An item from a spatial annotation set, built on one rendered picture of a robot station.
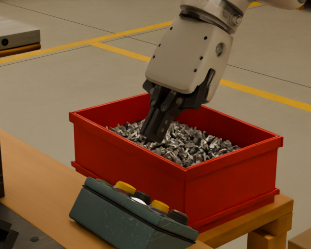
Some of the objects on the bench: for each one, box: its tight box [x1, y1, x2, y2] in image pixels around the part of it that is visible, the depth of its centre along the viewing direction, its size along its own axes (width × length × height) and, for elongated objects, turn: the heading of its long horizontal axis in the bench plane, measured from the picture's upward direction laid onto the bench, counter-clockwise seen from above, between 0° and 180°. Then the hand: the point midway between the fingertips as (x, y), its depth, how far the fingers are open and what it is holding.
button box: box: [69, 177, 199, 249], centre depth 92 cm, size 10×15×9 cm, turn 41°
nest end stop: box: [0, 227, 19, 249], centre depth 79 cm, size 4×7×6 cm, turn 41°
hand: (156, 125), depth 97 cm, fingers closed
